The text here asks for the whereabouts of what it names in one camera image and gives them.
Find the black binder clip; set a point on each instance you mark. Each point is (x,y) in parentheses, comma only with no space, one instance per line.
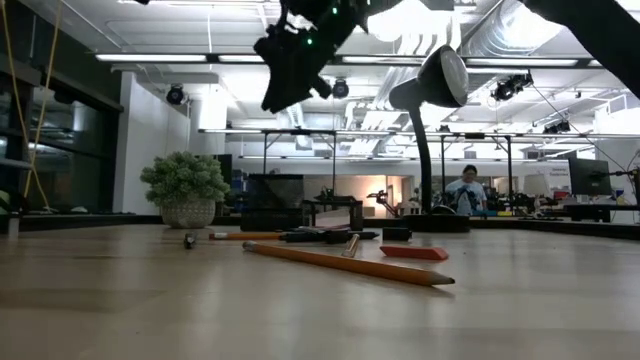
(336,239)
(397,234)

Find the orange eraser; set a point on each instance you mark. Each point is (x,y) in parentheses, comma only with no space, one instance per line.
(415,253)

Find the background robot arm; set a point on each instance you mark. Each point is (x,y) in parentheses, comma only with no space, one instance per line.
(384,197)

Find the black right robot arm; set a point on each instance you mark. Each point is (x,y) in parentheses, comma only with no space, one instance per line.
(600,35)

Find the black mesh desk organizer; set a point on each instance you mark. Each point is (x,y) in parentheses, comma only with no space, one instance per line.
(272,200)

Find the ceiling light strip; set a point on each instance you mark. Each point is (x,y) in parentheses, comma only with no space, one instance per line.
(241,58)
(522,62)
(150,58)

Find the black desk lamp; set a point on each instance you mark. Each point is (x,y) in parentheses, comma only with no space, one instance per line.
(425,175)

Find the green succulent in patterned pot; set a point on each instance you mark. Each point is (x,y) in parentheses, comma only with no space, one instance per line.
(185,185)

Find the person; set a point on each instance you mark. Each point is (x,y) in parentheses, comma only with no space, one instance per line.
(467,195)

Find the black background monitor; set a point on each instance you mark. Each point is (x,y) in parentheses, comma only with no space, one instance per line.
(590,177)

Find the background desk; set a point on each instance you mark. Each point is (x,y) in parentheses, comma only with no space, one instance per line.
(600,210)

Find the ceiling-mounted camera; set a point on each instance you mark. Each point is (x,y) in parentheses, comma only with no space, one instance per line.
(340,88)
(175,94)
(557,127)
(510,86)

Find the black background station frame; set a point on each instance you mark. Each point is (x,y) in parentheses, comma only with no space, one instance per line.
(300,132)

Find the silver ventilation duct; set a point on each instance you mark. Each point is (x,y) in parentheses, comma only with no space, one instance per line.
(515,30)

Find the black aluminium table frame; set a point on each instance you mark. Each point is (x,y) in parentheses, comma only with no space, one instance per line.
(550,227)

